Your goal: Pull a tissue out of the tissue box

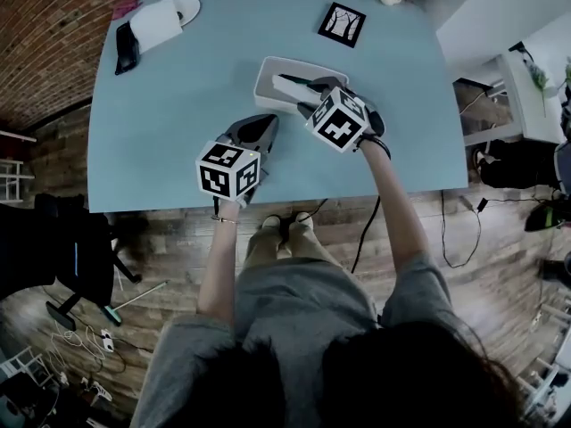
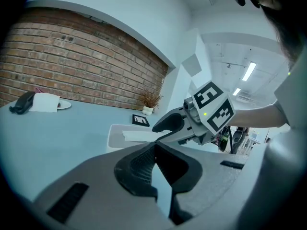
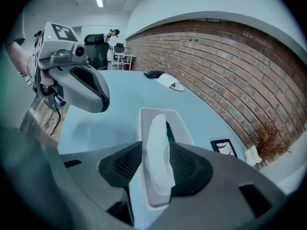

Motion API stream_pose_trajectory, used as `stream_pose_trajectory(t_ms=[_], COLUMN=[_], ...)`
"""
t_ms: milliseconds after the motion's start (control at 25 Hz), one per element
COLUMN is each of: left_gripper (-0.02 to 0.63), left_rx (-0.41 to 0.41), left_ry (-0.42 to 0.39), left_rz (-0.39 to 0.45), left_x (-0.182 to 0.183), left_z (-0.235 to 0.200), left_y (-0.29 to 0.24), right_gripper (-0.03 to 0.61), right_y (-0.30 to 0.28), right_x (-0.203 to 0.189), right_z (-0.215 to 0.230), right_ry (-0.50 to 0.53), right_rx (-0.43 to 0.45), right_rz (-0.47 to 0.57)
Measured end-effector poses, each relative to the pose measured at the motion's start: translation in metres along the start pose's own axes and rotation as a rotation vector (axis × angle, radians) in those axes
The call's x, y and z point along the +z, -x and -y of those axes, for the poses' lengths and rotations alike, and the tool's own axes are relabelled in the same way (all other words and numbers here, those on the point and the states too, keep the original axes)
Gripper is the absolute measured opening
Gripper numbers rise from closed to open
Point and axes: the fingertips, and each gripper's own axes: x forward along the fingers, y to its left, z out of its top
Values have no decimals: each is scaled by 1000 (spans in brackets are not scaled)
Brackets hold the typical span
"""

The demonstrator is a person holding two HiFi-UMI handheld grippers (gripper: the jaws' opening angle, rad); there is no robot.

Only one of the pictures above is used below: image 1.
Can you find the white shelf rack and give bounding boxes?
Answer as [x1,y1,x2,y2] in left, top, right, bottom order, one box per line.
[0,128,37,205]

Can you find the black pouch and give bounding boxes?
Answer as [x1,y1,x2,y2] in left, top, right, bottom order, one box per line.
[113,21,142,77]

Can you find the white side table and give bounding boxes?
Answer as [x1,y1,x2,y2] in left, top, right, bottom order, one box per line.
[460,51,568,147]

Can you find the black picture frame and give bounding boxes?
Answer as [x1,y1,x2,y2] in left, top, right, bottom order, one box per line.
[317,1,368,49]

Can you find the person's left forearm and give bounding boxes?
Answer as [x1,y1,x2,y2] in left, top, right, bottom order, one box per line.
[196,200,243,328]

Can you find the white floor cable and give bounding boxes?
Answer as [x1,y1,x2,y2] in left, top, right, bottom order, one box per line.
[47,322,109,366]

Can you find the white rectangular tray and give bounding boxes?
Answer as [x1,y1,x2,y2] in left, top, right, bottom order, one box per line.
[252,55,351,117]

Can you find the white oval dish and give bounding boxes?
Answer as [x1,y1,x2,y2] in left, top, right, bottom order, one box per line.
[173,0,203,28]

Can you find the person's right forearm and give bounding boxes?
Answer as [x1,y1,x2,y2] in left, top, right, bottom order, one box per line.
[358,140,432,303]

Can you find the white wire rack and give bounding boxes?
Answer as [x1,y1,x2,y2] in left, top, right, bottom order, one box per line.
[0,344,51,383]

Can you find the grey shirt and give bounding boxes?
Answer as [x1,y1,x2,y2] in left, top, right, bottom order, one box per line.
[128,251,457,428]

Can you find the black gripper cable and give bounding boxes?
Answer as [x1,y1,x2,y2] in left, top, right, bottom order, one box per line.
[349,133,393,276]

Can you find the black desk device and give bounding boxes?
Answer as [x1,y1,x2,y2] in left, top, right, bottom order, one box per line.
[508,39,537,62]

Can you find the black office chair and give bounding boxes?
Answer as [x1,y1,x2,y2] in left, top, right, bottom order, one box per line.
[0,193,143,330]

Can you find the black green chair base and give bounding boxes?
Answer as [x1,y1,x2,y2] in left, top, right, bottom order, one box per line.
[523,200,571,234]

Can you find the long black floor cable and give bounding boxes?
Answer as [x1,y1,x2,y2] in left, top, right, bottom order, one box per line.
[440,189,484,269]

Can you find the green head broom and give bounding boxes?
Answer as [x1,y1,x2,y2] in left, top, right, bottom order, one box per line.
[99,279,171,327]

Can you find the pink cloth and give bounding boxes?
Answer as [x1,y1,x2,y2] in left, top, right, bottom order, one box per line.
[111,0,140,21]

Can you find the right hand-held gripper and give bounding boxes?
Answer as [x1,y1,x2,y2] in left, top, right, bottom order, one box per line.
[295,76,386,155]

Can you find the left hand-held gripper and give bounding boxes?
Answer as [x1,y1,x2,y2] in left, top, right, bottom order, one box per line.
[194,112,281,209]

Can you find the beige trousers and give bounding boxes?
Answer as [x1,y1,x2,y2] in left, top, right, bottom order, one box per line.
[242,222,341,272]

